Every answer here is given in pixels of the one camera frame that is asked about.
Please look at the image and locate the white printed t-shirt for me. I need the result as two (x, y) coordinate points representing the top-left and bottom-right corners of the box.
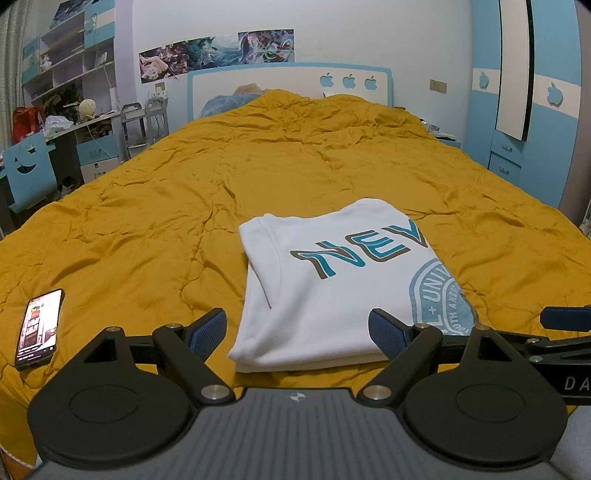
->
(227, 198), (481, 374)

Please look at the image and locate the blue and white wardrobe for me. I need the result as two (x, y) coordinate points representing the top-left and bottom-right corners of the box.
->
(463, 0), (583, 210)

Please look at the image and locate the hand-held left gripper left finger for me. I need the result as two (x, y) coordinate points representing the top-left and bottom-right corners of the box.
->
(83, 308), (234, 406)

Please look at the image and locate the yellow blanket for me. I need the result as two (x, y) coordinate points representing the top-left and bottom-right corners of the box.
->
(0, 89), (591, 467)

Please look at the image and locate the pale curtain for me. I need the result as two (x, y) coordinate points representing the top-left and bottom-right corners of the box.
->
(0, 9), (24, 153)

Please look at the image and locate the red bag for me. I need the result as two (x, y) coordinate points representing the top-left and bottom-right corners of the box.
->
(11, 106), (47, 144)

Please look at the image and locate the blue desk drawer unit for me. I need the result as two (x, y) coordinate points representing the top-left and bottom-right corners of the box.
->
(76, 138), (122, 184)

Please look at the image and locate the blue chair with face cutout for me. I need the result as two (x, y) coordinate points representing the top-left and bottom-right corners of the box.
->
(2, 133), (60, 214)

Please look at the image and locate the poster above shelf unit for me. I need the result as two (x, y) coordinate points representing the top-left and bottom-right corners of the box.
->
(51, 0), (100, 17)

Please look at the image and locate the nightstand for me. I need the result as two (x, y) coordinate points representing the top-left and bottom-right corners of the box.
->
(418, 117), (462, 149)

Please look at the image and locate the white and blue shelf unit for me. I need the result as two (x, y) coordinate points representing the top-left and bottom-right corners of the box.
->
(21, 0), (116, 107)

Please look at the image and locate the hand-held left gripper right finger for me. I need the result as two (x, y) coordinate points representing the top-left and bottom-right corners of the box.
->
(358, 308), (513, 404)

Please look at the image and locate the black smartphone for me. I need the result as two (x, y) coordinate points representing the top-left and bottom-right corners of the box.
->
(14, 288), (65, 371)

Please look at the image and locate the white desk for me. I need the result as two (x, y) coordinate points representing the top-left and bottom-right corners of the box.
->
(0, 108), (123, 185)

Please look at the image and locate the anime wall poster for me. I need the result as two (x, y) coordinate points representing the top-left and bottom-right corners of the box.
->
(238, 30), (296, 64)
(185, 36), (241, 72)
(139, 42), (191, 85)

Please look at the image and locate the white and blue headboard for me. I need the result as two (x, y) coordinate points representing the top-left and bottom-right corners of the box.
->
(187, 62), (394, 121)

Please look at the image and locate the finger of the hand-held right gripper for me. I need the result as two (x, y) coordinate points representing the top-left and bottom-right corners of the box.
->
(539, 305), (591, 330)
(490, 330), (591, 365)

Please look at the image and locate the grey trolley cart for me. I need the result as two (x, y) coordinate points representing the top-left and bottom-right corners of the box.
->
(120, 98), (169, 149)

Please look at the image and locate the blue pillow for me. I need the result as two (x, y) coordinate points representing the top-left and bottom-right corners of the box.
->
(199, 92), (264, 120)

